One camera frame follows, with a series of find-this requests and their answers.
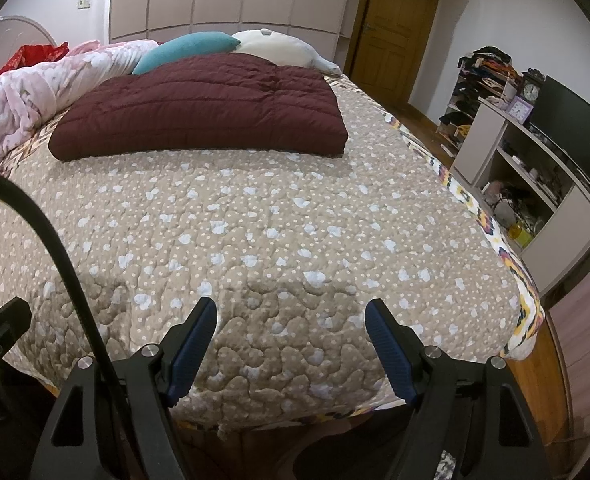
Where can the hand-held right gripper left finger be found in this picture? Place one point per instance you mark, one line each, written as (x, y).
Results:
(195, 340)

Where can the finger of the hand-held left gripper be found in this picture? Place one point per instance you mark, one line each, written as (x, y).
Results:
(2, 332)

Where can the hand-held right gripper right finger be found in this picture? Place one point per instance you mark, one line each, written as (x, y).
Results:
(387, 345)

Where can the beige dotted bedspread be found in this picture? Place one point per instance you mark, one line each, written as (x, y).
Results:
(275, 240)

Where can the yellow cup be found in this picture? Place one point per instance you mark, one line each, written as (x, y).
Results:
(518, 234)

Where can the beige television cabinet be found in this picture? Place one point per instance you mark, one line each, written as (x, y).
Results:
(535, 195)

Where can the pink floral blanket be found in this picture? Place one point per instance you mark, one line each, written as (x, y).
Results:
(40, 90)

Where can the cluttered shoe rack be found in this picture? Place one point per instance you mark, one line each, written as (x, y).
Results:
(480, 95)

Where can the purple alarm clock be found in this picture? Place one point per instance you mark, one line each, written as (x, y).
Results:
(519, 109)

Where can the red cloth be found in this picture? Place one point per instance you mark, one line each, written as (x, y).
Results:
(27, 57)

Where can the black television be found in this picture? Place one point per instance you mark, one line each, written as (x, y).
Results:
(575, 132)

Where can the teal pillow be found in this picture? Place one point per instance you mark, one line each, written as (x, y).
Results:
(185, 50)

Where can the dark mantel clock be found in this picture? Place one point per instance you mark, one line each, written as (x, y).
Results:
(531, 89)

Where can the pink padded headboard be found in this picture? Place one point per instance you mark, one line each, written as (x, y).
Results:
(17, 37)

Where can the white plush pillow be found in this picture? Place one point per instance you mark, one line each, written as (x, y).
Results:
(280, 47)

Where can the wooden door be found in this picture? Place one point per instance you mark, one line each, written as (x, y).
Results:
(392, 35)

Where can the wall switch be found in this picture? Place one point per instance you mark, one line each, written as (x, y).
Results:
(83, 4)

